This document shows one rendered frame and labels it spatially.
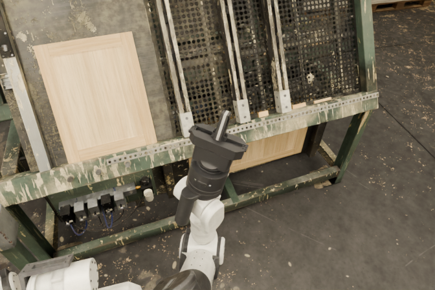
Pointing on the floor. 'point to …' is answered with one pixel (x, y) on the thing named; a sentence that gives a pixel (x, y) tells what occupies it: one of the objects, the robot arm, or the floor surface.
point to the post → (19, 256)
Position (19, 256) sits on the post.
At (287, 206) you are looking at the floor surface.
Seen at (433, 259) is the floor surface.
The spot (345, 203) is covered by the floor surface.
